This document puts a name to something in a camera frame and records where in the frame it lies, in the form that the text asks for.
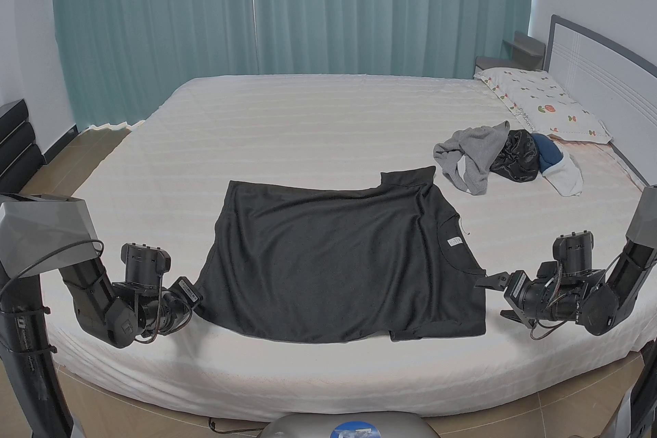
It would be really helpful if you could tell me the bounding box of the blue and white garment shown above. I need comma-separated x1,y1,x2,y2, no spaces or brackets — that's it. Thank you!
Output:
531,133,584,197

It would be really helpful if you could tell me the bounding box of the black shiny garment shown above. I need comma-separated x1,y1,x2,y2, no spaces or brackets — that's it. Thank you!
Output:
490,129,542,182

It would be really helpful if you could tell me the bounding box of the black chest of drawers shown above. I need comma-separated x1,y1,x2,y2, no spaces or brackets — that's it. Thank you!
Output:
0,100,44,193

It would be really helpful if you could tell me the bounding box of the grey garment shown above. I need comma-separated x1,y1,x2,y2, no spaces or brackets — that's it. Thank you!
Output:
434,120,511,196

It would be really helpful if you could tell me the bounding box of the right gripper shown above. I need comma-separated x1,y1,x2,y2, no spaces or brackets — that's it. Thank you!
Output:
475,271,547,328

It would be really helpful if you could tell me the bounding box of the white printed pillow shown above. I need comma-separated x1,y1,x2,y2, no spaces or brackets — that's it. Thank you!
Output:
473,66,614,145

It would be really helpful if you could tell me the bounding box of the bed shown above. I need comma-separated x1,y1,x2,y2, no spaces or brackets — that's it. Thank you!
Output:
38,14,657,421

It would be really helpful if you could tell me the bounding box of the black cable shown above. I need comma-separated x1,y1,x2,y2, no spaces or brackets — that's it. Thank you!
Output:
0,240,104,308
207,418,268,437

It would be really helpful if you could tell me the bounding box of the grey bedside table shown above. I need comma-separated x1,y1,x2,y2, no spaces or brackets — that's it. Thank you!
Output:
475,31,546,72

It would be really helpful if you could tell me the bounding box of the black T-shirt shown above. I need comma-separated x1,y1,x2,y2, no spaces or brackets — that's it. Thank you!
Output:
195,165,487,343

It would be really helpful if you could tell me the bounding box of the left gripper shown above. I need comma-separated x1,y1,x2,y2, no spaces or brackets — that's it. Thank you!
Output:
164,277,203,330

